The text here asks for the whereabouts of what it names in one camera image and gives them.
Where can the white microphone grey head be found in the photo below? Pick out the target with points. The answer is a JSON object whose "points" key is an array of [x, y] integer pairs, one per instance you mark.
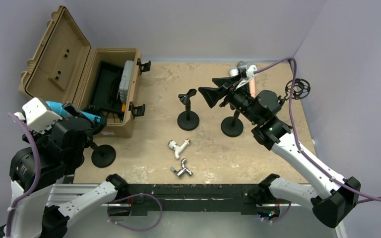
{"points": [[234, 71]]}

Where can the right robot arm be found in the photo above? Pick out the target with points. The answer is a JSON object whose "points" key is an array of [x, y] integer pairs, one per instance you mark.
{"points": [[329, 195]]}

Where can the tan plastic hard case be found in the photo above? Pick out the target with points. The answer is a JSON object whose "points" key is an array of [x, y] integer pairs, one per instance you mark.
{"points": [[65, 68]]}

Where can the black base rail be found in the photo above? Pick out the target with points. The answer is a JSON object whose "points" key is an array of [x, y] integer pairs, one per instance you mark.
{"points": [[245, 199]]}

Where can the chrome metal faucet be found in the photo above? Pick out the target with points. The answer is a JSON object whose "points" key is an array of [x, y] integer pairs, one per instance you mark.
{"points": [[183, 170]]}

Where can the pink microphone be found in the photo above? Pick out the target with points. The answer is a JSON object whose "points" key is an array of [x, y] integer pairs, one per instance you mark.
{"points": [[252, 87]]}

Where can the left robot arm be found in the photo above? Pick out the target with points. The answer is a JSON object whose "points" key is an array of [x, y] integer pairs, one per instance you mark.
{"points": [[34, 171]]}

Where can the black microphone silver grille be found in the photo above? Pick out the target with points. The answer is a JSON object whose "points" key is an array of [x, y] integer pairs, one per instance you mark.
{"points": [[242, 67]]}

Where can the grey device in case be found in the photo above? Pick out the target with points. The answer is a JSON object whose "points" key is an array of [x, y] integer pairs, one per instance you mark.
{"points": [[125, 80]]}

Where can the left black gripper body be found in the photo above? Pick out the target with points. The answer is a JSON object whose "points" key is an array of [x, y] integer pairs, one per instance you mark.
{"points": [[52, 128]]}

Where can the blue microphone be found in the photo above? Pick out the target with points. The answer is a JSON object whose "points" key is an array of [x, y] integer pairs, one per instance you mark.
{"points": [[66, 110]]}

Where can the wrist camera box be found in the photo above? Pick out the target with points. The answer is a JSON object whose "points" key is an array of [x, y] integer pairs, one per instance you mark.
{"points": [[250, 73], [39, 116]]}

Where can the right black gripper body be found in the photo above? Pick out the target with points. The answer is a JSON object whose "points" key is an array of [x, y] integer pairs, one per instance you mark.
{"points": [[234, 96]]}

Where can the black tripod shock-mount stand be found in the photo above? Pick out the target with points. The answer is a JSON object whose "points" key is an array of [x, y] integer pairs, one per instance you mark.
{"points": [[301, 90]]}

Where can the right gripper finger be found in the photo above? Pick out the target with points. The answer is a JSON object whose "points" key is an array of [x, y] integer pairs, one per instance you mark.
{"points": [[226, 81], [213, 95]]}

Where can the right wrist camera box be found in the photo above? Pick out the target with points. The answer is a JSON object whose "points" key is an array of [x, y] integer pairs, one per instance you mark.
{"points": [[250, 73]]}

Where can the white plastic tap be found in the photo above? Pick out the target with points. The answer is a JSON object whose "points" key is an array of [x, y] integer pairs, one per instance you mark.
{"points": [[178, 149]]}

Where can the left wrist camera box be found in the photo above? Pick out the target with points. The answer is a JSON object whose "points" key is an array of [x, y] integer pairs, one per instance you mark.
{"points": [[39, 116]]}

